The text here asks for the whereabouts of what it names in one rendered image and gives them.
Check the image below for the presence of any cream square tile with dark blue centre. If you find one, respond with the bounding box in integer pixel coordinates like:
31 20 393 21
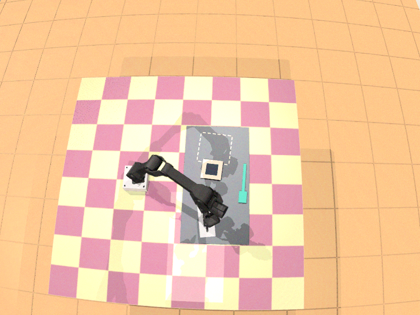
200 159 223 180

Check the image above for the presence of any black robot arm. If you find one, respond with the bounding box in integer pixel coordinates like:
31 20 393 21
126 154 228 218

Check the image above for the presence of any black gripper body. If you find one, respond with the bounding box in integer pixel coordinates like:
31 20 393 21
196 203 220 228

